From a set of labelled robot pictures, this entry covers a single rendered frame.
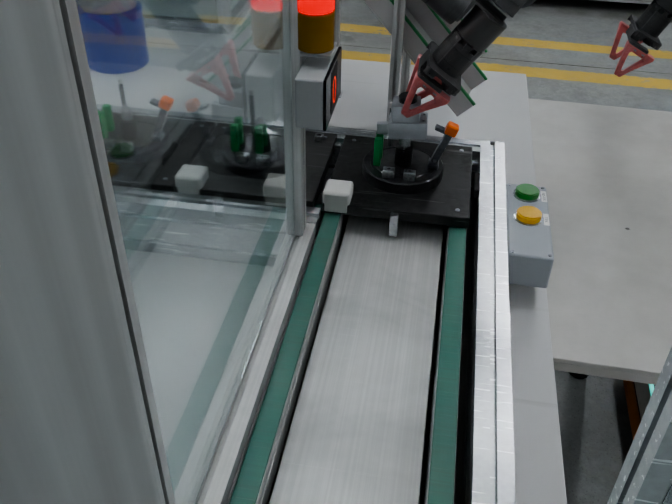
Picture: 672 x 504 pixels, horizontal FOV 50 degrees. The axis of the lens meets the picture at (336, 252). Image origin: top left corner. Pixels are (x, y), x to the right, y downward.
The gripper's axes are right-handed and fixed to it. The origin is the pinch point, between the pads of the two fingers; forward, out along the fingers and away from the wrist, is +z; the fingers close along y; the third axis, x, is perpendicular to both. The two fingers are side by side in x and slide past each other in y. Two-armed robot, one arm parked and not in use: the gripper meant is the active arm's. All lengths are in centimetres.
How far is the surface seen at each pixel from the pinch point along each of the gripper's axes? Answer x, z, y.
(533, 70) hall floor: 115, 57, -286
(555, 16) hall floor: 133, 46, -380
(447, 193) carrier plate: 13.9, 5.7, 5.5
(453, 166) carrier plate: 14.7, 5.4, -3.7
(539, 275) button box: 28.5, 0.5, 19.7
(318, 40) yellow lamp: -20.0, -8.1, 20.7
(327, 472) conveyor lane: 7, 16, 60
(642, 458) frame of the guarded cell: 1, -27, 83
